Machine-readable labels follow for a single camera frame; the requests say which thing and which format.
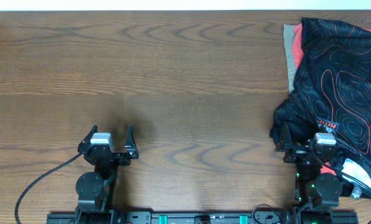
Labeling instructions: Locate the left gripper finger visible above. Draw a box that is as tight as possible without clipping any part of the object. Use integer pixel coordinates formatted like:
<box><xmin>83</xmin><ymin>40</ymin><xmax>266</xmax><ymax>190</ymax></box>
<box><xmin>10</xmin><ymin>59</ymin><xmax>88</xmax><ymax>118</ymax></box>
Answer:
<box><xmin>78</xmin><ymin>125</ymin><xmax>98</xmax><ymax>151</ymax></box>
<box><xmin>124</xmin><ymin>125</ymin><xmax>139</xmax><ymax>159</ymax></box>

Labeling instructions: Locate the black orange-patterned jersey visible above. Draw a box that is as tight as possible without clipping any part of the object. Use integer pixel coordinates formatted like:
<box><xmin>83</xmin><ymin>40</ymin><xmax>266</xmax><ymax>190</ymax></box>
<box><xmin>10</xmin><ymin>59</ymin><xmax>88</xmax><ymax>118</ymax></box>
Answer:
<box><xmin>268</xmin><ymin>17</ymin><xmax>371</xmax><ymax>203</ymax></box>

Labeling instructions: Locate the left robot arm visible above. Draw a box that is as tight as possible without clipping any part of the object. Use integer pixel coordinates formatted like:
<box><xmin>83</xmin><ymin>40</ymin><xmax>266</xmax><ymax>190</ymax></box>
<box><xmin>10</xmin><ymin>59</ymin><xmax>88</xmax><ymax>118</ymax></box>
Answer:
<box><xmin>74</xmin><ymin>126</ymin><xmax>139</xmax><ymax>224</ymax></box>

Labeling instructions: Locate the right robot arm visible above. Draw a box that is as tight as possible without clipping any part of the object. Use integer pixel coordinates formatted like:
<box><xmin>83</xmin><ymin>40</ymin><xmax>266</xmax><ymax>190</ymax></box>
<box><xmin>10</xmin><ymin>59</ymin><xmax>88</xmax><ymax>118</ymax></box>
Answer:
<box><xmin>275</xmin><ymin>124</ymin><xmax>342</xmax><ymax>224</ymax></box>

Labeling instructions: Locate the red printed t-shirt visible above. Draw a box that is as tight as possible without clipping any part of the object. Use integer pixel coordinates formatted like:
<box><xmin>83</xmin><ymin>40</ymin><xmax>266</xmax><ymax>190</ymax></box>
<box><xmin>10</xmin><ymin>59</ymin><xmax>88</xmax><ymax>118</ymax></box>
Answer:
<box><xmin>291</xmin><ymin>18</ymin><xmax>371</xmax><ymax>77</ymax></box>

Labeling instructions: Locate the grey folded cloth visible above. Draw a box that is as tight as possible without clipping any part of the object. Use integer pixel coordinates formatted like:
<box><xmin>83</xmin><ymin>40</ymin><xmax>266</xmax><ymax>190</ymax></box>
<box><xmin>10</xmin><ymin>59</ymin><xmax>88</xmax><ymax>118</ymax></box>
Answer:
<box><xmin>283</xmin><ymin>24</ymin><xmax>296</xmax><ymax>93</ymax></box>

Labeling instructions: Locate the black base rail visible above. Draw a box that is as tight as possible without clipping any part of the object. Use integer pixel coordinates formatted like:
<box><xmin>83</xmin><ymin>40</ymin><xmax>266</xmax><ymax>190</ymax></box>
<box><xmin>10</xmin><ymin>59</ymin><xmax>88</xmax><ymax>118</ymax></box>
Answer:
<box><xmin>46</xmin><ymin>210</ymin><xmax>359</xmax><ymax>224</ymax></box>

